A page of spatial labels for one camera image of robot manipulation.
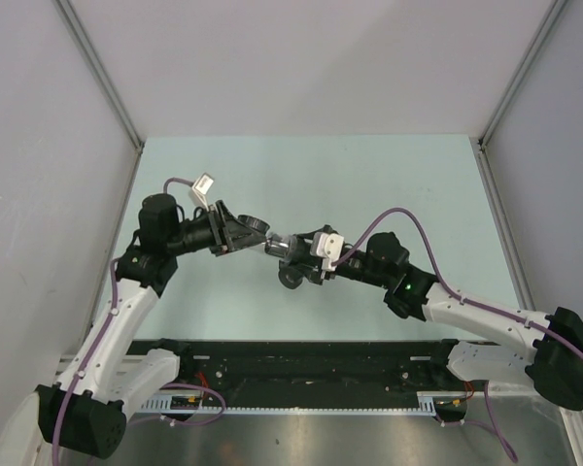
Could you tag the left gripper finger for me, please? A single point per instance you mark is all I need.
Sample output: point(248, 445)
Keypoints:
point(233, 223)
point(240, 241)

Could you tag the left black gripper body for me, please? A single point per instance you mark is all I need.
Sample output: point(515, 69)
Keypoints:
point(220, 234)

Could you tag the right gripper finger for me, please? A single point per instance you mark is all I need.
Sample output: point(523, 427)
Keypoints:
point(305, 240)
point(297, 270)

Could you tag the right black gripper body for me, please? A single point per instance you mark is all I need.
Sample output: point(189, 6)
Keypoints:
point(328, 275)

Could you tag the grey tee pipe fitting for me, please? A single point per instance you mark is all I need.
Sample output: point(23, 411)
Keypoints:
point(292, 255)

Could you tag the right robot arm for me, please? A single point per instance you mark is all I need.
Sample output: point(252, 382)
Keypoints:
point(523, 347)

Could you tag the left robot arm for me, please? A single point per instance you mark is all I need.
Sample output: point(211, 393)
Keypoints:
point(88, 407)

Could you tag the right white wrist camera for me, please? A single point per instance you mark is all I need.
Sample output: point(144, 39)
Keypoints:
point(327, 247)

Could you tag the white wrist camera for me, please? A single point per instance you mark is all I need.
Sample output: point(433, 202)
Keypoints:
point(198, 190)
point(327, 247)

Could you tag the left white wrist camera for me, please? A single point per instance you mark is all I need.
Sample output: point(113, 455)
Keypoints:
point(198, 190)

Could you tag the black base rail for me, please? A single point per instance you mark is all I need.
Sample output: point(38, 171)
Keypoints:
point(313, 374)

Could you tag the slotted cable duct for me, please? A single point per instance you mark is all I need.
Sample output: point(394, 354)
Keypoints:
point(178, 403)

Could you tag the aluminium side rail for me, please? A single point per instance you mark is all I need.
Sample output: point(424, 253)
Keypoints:
point(506, 238)

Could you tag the left aluminium frame post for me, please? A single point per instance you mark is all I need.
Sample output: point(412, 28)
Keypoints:
point(92, 59)

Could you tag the aluminium frame post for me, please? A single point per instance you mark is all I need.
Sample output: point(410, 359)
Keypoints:
point(541, 36)
point(92, 59)

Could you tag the right aluminium frame post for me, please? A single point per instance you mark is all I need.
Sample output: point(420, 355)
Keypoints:
point(541, 36)

